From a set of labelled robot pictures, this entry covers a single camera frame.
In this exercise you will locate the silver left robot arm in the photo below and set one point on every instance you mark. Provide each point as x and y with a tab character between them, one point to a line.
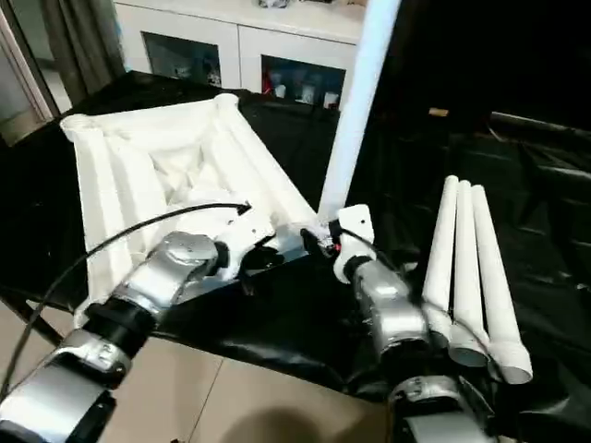
152	277

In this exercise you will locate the white plastic table top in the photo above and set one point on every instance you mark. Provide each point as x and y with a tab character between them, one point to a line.
129	161

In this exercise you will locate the white cabinet with glass doors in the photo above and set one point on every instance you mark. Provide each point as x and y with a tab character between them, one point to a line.
231	27

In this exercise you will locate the white plastic table leg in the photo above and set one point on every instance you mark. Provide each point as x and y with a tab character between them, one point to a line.
464	258
496	277
443	240
360	92

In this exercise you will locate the grey curtain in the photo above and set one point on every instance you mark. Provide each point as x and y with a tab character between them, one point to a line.
83	46

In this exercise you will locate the black mat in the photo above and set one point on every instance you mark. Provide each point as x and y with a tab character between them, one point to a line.
286	323

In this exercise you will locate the small grey figurine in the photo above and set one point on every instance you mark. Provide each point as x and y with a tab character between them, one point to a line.
272	3

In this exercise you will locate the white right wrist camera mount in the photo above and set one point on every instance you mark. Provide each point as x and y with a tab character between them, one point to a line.
355	221

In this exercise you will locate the black backdrop cloth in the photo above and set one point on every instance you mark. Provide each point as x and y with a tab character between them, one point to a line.
485	46

